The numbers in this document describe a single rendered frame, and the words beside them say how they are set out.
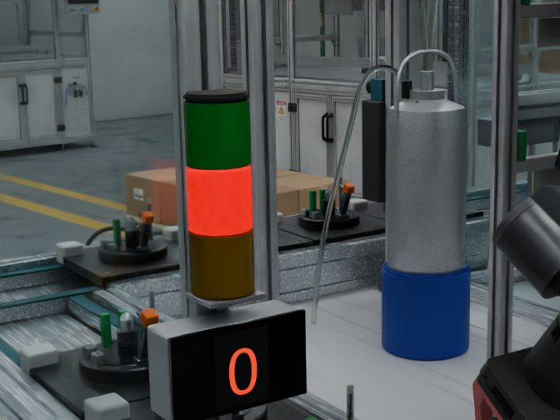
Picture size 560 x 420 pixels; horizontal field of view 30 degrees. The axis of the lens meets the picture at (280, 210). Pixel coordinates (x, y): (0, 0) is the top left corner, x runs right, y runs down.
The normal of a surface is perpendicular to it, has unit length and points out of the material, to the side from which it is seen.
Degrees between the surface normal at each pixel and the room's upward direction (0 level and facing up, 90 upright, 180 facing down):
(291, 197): 90
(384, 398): 0
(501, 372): 37
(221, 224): 90
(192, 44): 90
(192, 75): 90
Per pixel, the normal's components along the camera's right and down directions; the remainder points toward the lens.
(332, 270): 0.54, 0.16
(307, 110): -0.76, 0.15
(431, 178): -0.07, 0.21
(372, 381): -0.02, -0.98
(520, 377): 0.31, -0.69
